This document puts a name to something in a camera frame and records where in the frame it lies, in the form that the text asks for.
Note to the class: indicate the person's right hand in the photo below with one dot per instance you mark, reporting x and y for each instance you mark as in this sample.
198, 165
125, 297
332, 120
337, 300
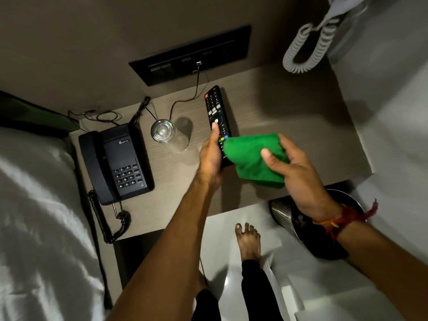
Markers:
301, 183

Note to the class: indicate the person's left hand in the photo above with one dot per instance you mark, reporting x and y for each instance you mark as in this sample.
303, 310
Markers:
209, 162

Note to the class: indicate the person's left thumb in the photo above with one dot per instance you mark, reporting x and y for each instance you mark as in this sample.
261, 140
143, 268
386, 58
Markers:
215, 133

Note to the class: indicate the person's right thumb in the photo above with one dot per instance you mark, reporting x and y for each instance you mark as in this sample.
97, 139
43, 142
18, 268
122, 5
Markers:
272, 158

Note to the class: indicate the black tv remote control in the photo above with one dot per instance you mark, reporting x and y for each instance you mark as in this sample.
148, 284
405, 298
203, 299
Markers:
216, 113

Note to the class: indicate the green microfiber cloth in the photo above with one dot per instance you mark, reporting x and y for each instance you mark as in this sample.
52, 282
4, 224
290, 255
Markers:
250, 157

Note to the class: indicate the person's left forearm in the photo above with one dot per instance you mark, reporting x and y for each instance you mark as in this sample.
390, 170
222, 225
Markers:
167, 250

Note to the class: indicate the person's right forearm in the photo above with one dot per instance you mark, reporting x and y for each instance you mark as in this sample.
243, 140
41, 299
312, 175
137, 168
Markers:
384, 260

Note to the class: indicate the wooden bedside table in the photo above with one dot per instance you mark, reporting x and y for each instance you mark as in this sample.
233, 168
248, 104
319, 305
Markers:
234, 140

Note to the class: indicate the clear drinking glass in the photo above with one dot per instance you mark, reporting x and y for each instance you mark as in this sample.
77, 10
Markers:
167, 135

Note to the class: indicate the perforated metal waste bin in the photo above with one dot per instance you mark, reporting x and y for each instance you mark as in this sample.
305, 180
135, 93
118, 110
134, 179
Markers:
301, 227

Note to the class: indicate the person's foot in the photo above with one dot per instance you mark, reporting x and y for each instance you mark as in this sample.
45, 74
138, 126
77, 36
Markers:
248, 240

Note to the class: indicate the red thread wristband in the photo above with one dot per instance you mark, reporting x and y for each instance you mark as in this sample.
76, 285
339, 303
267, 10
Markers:
344, 215

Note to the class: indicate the black desk telephone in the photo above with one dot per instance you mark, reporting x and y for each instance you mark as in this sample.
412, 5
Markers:
125, 163

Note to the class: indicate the black telephone handset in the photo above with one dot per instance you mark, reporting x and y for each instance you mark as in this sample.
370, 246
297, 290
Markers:
95, 167

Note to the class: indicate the person's black trouser leg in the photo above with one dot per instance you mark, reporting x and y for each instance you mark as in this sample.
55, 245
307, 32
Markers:
259, 290

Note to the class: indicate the dark headboard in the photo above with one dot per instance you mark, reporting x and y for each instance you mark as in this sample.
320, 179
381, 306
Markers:
33, 115

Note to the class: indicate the white bed sheet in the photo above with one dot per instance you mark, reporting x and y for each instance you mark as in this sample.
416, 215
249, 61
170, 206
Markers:
43, 230

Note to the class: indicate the black wall switch panel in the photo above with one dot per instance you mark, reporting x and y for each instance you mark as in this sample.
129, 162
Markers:
190, 56

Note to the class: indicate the grey wall appliance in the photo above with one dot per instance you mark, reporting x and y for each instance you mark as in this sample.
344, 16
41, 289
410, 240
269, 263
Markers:
341, 6

